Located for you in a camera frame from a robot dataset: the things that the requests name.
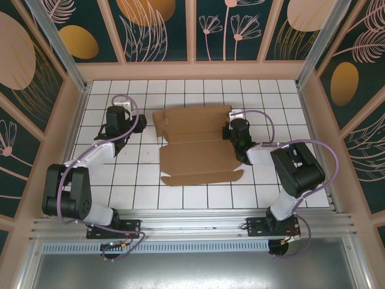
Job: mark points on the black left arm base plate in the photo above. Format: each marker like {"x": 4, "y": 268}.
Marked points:
{"x": 132, "y": 225}

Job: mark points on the brown cardboard paper box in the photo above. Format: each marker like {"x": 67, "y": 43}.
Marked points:
{"x": 195, "y": 156}

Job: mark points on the aluminium mounting rail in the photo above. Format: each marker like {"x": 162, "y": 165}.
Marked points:
{"x": 192, "y": 224}

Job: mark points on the aluminium frame post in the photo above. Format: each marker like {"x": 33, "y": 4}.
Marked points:
{"x": 322, "y": 39}
{"x": 60, "y": 45}

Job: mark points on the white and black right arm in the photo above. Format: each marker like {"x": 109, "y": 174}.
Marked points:
{"x": 300, "y": 171}

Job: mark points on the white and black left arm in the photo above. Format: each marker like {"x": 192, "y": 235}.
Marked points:
{"x": 96, "y": 153}

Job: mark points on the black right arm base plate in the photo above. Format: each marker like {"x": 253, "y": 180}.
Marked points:
{"x": 254, "y": 227}

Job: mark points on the shiny metal sheet panel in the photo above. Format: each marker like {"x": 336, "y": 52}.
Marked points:
{"x": 192, "y": 271}

